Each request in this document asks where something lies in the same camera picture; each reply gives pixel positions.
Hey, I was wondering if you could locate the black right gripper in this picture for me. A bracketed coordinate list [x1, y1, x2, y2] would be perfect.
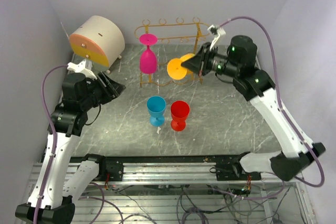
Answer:
[181, 42, 240, 79]

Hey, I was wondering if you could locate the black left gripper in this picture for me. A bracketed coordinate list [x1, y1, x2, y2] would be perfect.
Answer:
[80, 70, 126, 110]

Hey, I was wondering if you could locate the orange wine glass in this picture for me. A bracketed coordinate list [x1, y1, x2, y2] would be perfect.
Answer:
[166, 54, 195, 80]

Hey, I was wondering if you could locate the red wine glass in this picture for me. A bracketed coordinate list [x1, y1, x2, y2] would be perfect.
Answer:
[170, 100, 190, 132]

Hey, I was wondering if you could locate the blue wine glass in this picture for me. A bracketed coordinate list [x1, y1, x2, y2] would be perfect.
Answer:
[146, 96, 166, 127]

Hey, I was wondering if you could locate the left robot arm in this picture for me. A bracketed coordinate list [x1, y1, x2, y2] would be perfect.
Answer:
[15, 72, 125, 223]

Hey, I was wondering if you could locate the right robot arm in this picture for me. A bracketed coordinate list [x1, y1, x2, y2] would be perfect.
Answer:
[181, 35, 326, 181]

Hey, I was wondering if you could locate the pink wine glass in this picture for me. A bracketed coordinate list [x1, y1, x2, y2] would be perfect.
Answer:
[139, 34, 158, 74]

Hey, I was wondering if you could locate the round beige drawer cabinet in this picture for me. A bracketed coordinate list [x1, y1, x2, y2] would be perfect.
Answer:
[69, 15, 125, 71]

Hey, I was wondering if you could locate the gold wire wine glass rack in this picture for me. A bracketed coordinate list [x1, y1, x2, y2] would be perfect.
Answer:
[134, 18, 209, 87]

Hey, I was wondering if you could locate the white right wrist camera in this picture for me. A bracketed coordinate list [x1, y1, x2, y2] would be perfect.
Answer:
[207, 25, 226, 50]

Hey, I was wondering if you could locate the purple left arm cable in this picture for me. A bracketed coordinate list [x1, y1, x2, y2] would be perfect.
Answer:
[33, 64, 69, 224]

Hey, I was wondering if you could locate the aluminium rail frame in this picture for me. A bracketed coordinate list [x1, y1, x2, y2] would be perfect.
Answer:
[15, 48, 320, 224]

